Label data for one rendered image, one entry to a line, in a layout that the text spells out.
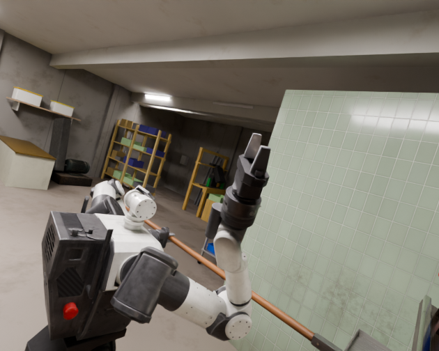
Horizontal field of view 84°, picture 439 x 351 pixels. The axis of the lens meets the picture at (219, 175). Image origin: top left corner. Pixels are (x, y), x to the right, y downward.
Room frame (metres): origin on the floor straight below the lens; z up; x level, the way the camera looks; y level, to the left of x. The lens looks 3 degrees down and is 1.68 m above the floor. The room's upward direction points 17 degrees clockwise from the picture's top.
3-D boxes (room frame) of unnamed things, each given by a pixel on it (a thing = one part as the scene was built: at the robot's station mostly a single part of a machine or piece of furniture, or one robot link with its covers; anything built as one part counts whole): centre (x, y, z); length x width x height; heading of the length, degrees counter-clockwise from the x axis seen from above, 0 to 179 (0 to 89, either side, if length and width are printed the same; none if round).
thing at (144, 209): (0.76, 0.21, 1.47); 0.10 x 0.07 x 0.09; 41
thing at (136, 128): (7.81, 2.74, 1.07); 2.30 x 0.62 x 2.14; 52
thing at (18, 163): (5.65, 4.52, 0.36); 2.12 x 0.71 x 0.72; 52
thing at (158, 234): (1.32, 0.23, 1.19); 0.12 x 0.10 x 0.13; 139
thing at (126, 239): (0.73, 0.26, 1.27); 0.34 x 0.30 x 0.36; 41
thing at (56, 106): (6.80, 4.71, 1.82); 0.49 x 0.41 x 0.27; 142
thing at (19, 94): (6.18, 5.19, 1.83); 0.52 x 0.43 x 0.30; 142
